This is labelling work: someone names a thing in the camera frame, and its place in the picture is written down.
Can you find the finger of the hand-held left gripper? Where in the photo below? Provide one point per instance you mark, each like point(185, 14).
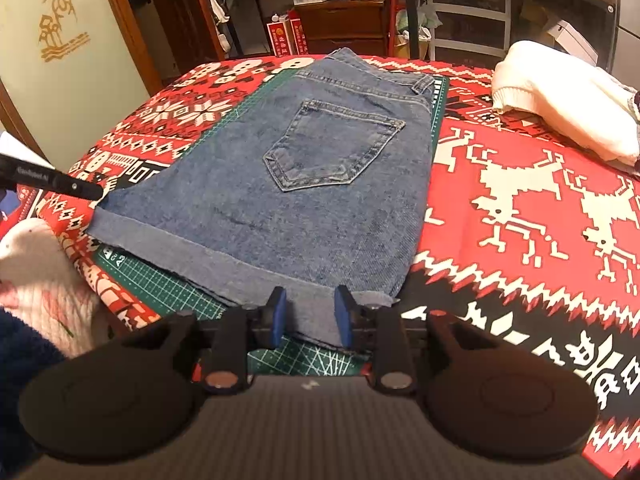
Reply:
point(80, 187)

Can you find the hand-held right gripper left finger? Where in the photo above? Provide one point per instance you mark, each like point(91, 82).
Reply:
point(279, 317)

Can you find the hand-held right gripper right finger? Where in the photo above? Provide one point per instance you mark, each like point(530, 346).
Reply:
point(342, 317)

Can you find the blue denim shorts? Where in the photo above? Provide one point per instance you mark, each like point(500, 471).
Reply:
point(310, 160)

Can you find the green cutting mat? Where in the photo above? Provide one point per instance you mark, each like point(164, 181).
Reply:
point(165, 280)

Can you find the wooden door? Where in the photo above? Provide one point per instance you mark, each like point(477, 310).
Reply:
point(126, 20)

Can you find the white hanging cloth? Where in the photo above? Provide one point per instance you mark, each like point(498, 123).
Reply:
point(217, 5)

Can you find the red printed carton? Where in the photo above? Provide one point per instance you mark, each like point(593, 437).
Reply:
point(278, 37)
point(297, 32)

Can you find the red patterned blanket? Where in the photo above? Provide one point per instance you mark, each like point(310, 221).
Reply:
point(500, 125)

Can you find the wooden drawer cabinet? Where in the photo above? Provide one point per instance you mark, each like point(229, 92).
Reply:
point(340, 25)

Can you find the pale green plastic bag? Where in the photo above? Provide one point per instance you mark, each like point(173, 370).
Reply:
point(415, 22)

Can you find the white knit sweater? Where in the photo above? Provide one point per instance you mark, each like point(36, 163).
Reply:
point(560, 95)

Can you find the white plastic drawer unit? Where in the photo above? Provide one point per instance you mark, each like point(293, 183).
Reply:
point(467, 10)

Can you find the brown cardboard box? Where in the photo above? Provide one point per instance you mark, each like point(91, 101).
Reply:
point(532, 15)

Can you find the white open box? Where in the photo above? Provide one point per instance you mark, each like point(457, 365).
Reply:
point(570, 40)

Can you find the grey refrigerator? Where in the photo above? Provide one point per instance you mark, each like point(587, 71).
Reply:
point(627, 50)

